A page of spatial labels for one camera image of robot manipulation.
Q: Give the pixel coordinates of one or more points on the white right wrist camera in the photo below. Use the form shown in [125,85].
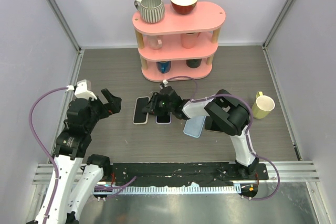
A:
[164,84]

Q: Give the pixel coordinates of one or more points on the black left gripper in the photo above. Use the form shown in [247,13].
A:
[114,104]

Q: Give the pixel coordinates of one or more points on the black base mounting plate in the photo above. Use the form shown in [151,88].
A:
[207,174]

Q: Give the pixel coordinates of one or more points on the pink three-tier shelf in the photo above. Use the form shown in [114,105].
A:
[206,18]

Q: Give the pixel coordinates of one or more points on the light blue phone case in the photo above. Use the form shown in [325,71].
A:
[194,126]

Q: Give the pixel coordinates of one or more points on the blue mug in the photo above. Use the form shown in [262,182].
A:
[163,66]

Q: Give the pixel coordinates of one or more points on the aluminium front rail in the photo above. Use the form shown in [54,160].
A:
[287,171]

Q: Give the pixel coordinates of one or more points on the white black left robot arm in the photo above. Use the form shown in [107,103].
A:
[65,199]

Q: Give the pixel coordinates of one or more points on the red white bowl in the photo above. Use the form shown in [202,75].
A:
[183,7]

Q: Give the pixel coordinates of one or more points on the yellow mug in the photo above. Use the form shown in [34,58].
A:
[262,106]

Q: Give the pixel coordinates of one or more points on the grey striped mug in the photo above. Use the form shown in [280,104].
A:
[151,11]

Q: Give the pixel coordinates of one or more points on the pale pink mug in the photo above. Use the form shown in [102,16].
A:
[155,42]

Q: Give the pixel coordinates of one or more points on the beige phone case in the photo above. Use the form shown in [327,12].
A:
[135,123]

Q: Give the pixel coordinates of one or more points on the pink cup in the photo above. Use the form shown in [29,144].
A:
[189,40]

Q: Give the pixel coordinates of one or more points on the white slotted cable duct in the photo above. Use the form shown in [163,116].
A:
[184,190]

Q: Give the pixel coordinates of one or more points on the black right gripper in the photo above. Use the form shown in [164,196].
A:
[153,104]

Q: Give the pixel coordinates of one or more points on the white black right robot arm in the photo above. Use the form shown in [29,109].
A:
[231,115]

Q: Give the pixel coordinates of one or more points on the lavender phone case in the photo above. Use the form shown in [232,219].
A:
[163,123]

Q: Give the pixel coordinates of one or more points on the black gold smartphone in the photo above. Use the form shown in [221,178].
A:
[210,125]

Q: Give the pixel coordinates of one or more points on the black cup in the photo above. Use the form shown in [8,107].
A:
[193,63]

